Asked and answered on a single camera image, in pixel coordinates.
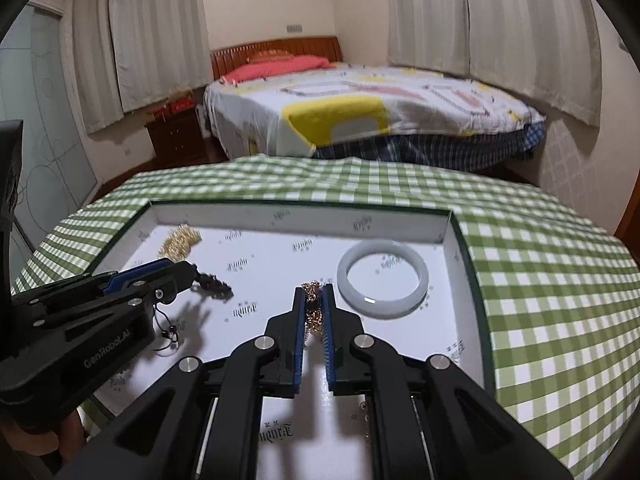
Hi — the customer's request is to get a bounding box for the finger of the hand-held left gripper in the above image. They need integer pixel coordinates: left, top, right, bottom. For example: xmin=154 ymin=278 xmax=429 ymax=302
xmin=30 ymin=261 xmax=197 ymax=333
xmin=11 ymin=258 xmax=173 ymax=312

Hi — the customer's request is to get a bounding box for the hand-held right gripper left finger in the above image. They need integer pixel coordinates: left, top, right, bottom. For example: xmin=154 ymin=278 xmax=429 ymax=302
xmin=50 ymin=284 xmax=308 ymax=480

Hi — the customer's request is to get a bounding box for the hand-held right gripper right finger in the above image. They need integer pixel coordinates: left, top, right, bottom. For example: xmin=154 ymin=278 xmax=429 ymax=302
xmin=322 ymin=282 xmax=576 ymax=480

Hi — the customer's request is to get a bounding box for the gold tassel brooch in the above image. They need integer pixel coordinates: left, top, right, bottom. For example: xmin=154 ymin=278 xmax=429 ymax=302
xmin=159 ymin=225 xmax=202 ymax=263

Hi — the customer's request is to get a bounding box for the dark carved pendant with cords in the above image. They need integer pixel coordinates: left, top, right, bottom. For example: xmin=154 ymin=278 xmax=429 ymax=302
xmin=150 ymin=272 xmax=233 ymax=356

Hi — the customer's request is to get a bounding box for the white jade bangle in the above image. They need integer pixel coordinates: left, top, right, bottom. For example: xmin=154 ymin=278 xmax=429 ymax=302
xmin=336 ymin=241 xmax=430 ymax=318

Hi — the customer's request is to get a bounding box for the green box with white lining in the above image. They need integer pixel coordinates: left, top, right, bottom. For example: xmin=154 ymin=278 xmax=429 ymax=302
xmin=75 ymin=199 xmax=496 ymax=480

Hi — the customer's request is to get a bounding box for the person's left hand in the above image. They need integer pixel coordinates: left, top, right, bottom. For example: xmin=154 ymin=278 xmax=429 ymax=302
xmin=0 ymin=407 xmax=84 ymax=466

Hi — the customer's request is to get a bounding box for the wooden nightstand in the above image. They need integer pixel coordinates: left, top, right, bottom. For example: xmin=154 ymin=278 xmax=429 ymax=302
xmin=146 ymin=107 xmax=206 ymax=170

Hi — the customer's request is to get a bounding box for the red box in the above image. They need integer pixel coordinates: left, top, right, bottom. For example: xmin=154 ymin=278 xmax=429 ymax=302
xmin=154 ymin=99 xmax=195 ymax=117

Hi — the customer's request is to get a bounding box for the frosted glass sliding wardrobe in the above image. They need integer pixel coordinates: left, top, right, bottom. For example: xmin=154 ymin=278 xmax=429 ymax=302
xmin=0 ymin=2 xmax=98 ymax=281

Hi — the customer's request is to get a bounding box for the patterned white bed sheet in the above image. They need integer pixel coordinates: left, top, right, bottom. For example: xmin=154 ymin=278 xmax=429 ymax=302
xmin=202 ymin=62 xmax=547 ymax=158

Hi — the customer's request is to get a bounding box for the blue plaid bed skirt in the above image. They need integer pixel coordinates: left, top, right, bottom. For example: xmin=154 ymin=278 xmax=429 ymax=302
xmin=312 ymin=122 xmax=547 ymax=176

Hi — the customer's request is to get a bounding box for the green checkered tablecloth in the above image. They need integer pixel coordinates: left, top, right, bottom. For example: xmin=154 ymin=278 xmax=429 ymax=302
xmin=10 ymin=156 xmax=640 ymax=480

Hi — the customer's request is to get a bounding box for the narrow white curtain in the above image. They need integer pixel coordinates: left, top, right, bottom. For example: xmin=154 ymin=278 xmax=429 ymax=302
xmin=387 ymin=0 xmax=471 ymax=76
xmin=72 ymin=0 xmax=123 ymax=135

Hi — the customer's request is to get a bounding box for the wooden headboard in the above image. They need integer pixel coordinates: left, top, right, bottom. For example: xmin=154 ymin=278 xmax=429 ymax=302
xmin=210 ymin=36 xmax=343 ymax=81

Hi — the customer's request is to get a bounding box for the wide white curtain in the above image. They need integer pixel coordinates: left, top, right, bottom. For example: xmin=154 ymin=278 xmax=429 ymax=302
xmin=107 ymin=0 xmax=211 ymax=113
xmin=460 ymin=0 xmax=603 ymax=127

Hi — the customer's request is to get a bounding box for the pink pillow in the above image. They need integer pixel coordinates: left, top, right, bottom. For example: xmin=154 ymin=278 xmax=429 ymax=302
xmin=221 ymin=56 xmax=336 ymax=83

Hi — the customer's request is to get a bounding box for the wooden door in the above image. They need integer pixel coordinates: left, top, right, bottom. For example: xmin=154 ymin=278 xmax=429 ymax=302
xmin=615 ymin=175 xmax=640 ymax=256

